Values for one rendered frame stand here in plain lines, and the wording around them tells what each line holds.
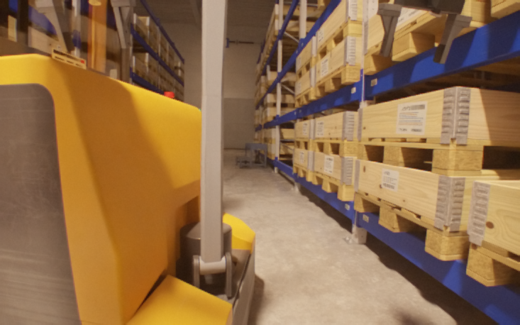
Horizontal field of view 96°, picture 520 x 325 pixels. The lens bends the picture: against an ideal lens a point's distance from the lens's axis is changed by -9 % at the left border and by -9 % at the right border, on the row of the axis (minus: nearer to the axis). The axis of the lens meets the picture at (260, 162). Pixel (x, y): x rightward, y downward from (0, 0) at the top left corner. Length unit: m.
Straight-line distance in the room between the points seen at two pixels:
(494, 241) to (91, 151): 1.13
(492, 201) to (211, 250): 0.90
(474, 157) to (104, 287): 1.25
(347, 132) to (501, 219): 1.25
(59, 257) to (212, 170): 0.37
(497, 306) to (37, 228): 1.33
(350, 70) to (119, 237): 1.89
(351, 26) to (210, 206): 1.83
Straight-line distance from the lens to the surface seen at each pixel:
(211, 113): 0.68
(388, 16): 0.65
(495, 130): 1.33
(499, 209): 1.07
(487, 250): 1.12
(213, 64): 0.70
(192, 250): 0.84
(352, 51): 2.16
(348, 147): 2.05
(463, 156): 1.23
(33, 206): 0.63
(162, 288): 0.71
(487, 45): 1.25
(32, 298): 0.72
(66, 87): 0.57
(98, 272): 0.58
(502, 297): 1.21
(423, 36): 1.57
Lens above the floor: 0.74
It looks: 5 degrees down
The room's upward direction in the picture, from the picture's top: 1 degrees clockwise
